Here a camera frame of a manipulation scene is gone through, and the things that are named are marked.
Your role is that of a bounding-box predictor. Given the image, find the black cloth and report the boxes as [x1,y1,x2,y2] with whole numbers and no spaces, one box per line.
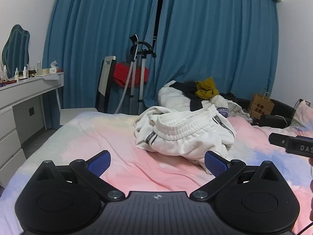
[170,81,204,112]

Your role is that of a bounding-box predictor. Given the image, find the black chair with white seat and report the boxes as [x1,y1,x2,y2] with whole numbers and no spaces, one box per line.
[60,56,117,126]

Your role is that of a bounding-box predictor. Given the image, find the black charger with cable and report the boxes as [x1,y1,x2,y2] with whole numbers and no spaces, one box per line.
[281,99,307,125]

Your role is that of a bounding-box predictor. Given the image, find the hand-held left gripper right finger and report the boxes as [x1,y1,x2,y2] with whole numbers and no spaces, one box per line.
[189,151,282,201]

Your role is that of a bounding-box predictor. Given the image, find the pastel tie-dye pillow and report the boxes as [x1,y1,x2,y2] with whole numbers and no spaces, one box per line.
[290,100,313,128]

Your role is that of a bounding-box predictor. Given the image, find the white vanity desk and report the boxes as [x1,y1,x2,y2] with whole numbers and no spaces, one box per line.
[0,72,64,189]

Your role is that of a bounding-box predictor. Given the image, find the brown paper bag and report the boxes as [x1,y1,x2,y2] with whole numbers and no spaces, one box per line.
[247,90,275,119]

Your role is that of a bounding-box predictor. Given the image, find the white quilted jacket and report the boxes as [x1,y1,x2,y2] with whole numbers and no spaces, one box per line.
[158,80,216,115]

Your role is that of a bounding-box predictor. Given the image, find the blue curtain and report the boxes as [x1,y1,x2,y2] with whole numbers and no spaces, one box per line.
[142,0,280,108]
[41,0,164,130]

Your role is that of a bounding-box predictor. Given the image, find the red cloth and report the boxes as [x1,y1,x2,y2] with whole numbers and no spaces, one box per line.
[113,62,149,88]

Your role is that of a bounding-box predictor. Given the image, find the mustard yellow cloth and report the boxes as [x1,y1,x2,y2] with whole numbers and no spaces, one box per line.
[195,78,220,100]

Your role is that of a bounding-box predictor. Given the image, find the grey jacket with purple label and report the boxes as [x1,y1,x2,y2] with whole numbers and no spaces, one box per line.
[210,95,253,123]

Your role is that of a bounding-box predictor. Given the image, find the wavy teal framed mirror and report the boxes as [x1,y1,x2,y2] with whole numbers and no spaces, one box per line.
[2,24,30,79]

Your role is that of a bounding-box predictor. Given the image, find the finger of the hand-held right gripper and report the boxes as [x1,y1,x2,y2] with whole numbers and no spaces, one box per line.
[268,133,289,150]

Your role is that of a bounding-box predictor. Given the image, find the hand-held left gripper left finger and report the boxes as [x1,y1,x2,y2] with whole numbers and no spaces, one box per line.
[36,150,126,202]

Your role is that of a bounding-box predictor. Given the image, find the white drawstring pants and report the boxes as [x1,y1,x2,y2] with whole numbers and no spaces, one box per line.
[133,104,236,175]

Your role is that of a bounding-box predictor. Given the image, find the black armchair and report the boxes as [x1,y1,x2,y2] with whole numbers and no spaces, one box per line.
[220,92,297,129]

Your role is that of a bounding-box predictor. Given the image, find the pastel tie-dye bed cover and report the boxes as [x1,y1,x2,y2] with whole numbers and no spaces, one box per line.
[0,111,313,235]

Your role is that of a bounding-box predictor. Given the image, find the garment steamer stand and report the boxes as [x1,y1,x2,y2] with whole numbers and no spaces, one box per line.
[115,34,157,114]

